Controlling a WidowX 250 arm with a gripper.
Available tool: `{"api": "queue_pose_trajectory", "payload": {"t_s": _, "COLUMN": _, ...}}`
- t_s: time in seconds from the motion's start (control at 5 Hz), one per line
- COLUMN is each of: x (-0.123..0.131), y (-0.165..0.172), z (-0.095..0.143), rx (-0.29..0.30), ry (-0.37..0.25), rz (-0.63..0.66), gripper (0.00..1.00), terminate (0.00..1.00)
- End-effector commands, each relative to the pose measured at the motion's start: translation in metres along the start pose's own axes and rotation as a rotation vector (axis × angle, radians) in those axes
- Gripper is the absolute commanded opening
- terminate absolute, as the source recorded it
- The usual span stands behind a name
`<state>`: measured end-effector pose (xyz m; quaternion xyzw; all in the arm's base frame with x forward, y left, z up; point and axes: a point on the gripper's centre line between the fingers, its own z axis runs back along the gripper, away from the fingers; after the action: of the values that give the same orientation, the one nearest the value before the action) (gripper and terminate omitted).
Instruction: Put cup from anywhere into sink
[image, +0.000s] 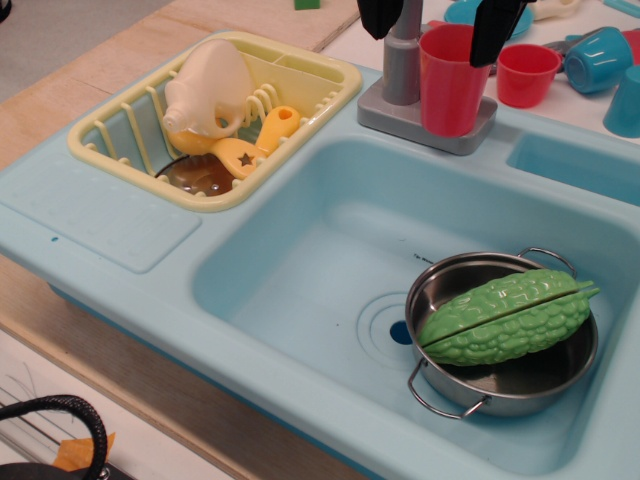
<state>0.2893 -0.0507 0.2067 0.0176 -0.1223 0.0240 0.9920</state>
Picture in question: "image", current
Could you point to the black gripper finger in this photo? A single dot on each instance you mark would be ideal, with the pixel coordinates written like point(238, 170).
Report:
point(494, 23)
point(379, 16)

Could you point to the short red plastic cup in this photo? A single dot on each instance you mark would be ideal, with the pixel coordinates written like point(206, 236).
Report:
point(525, 73)

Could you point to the tall red plastic cup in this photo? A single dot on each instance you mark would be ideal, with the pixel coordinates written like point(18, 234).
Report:
point(451, 88)

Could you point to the blue plastic cup lying sideways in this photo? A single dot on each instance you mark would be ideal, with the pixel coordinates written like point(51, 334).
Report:
point(598, 62)

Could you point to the blue plastic cup upside down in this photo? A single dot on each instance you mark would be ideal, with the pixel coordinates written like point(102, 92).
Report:
point(622, 116)

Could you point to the light blue toy sink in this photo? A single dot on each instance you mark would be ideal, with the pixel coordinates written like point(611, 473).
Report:
point(288, 299)

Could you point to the cream plastic item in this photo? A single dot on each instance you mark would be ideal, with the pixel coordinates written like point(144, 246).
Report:
point(547, 9)

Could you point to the green block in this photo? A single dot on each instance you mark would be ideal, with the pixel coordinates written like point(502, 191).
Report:
point(302, 5)

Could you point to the grey toy faucet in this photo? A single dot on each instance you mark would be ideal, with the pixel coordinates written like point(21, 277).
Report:
point(392, 104)

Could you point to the cream plastic teapot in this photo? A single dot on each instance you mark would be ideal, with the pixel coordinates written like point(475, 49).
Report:
point(209, 92)

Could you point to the yellow spatula with star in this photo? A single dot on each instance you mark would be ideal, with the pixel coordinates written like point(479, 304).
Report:
point(238, 156)

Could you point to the pale yellow dish rack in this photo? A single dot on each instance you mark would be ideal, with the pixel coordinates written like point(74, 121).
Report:
point(126, 137)

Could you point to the glass pot lid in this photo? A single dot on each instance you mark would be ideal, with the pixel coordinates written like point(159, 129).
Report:
point(198, 174)

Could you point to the green plastic bitter gourd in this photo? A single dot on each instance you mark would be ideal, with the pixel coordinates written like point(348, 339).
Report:
point(507, 318)

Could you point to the stainless steel pot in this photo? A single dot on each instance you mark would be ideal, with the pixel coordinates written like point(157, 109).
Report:
point(517, 387)

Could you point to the orange tape piece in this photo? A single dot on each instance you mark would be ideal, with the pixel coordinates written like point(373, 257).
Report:
point(75, 454)

